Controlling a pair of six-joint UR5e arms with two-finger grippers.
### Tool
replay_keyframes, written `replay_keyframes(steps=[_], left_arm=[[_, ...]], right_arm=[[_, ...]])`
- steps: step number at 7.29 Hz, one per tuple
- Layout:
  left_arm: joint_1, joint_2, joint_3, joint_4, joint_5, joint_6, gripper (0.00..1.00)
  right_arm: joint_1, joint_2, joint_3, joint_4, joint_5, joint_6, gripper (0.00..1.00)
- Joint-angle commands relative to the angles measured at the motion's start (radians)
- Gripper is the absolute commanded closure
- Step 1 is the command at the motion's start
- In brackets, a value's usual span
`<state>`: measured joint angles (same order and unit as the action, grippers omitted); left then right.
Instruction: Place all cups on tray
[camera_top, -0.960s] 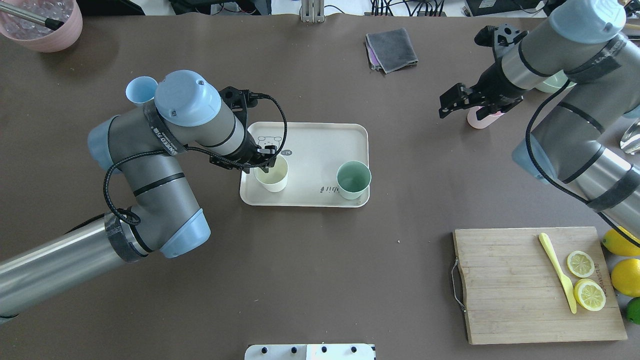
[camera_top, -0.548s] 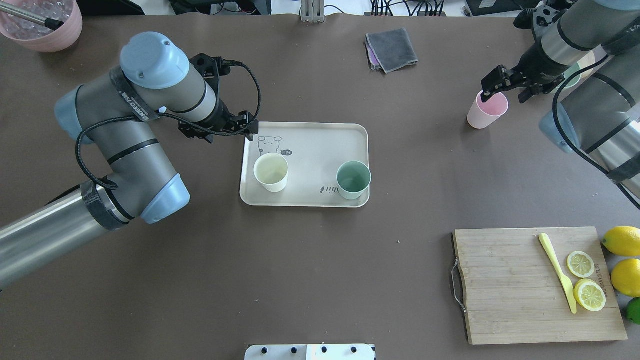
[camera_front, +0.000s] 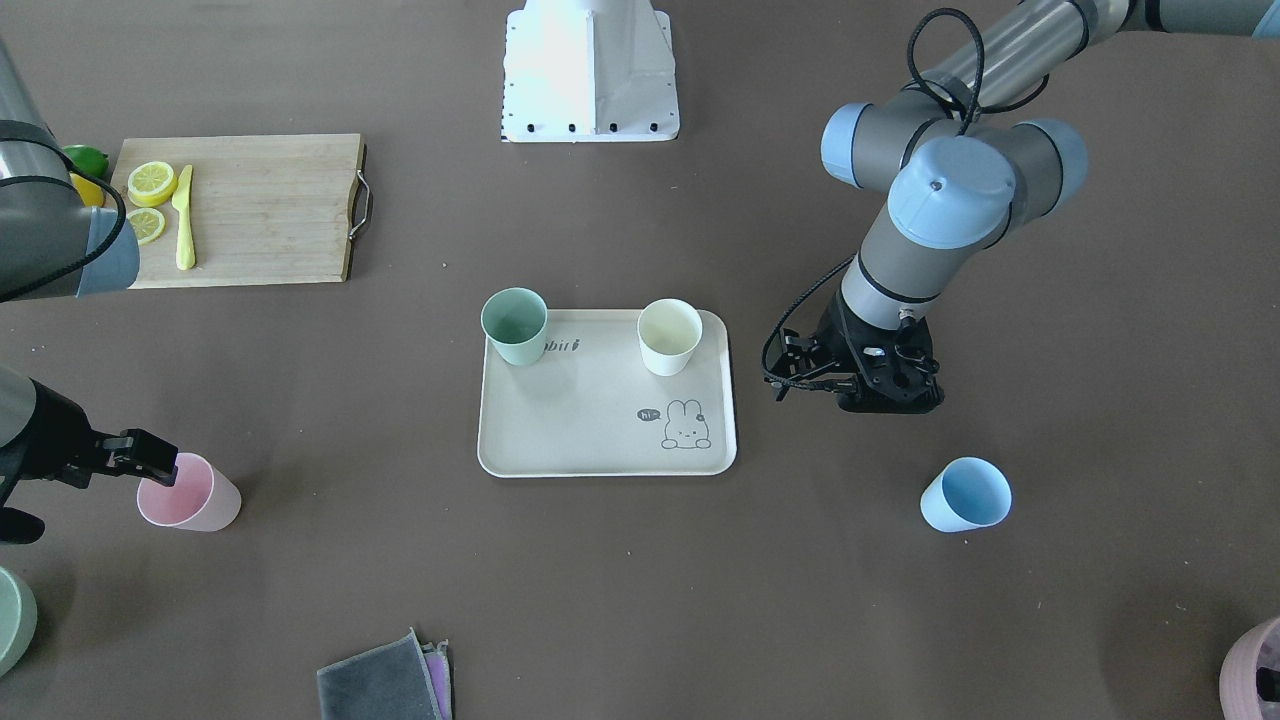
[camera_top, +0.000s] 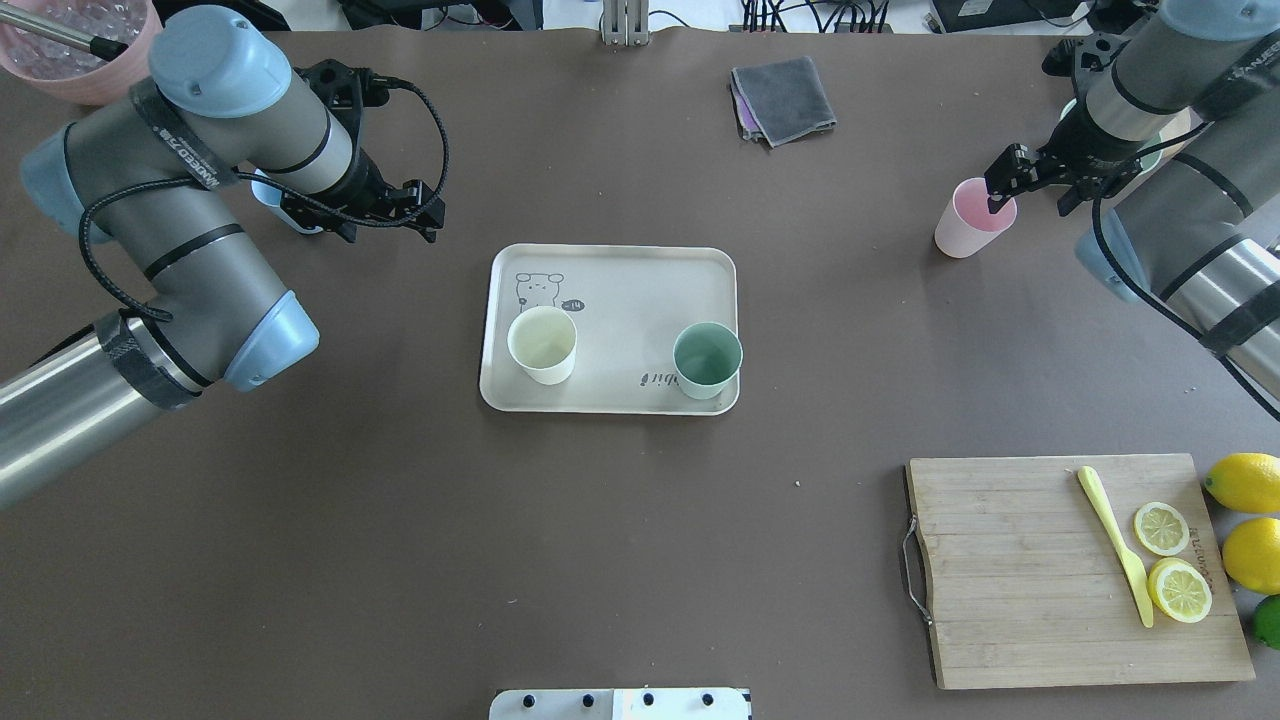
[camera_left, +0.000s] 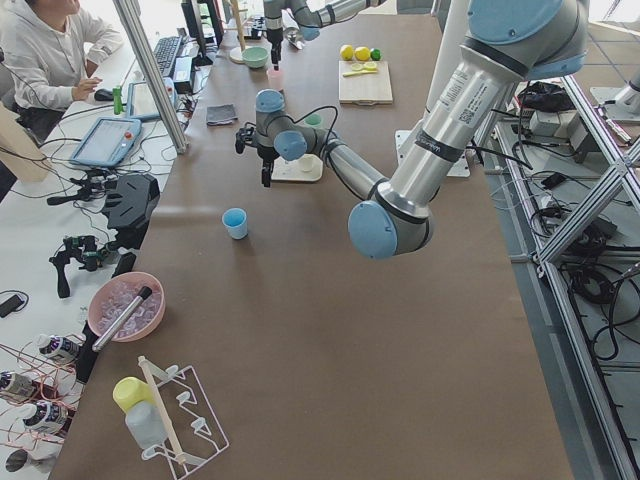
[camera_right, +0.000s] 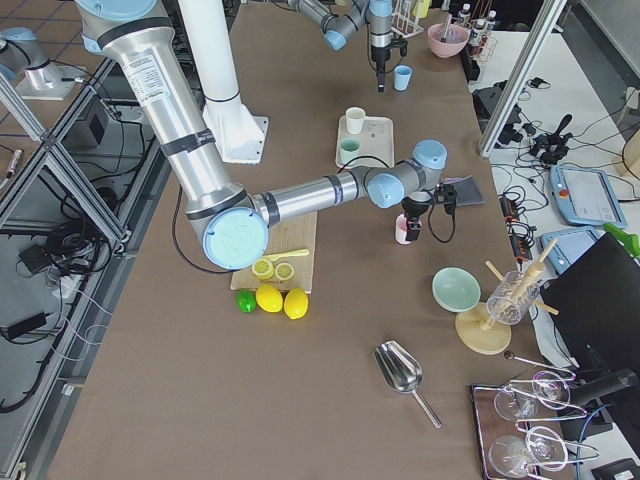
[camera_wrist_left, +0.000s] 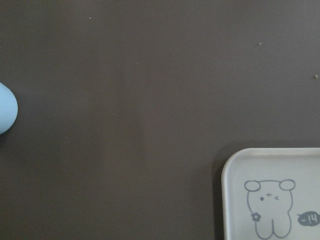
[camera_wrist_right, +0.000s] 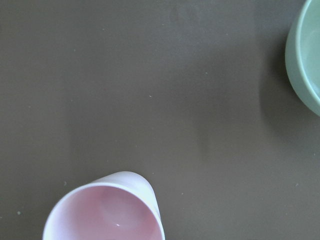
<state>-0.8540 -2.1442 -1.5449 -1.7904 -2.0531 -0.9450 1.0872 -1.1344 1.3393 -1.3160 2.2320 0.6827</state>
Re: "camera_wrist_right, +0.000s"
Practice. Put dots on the pink cup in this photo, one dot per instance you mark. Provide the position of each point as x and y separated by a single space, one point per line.
120 206

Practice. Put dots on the green bowl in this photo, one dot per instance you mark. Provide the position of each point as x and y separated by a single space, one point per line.
302 55

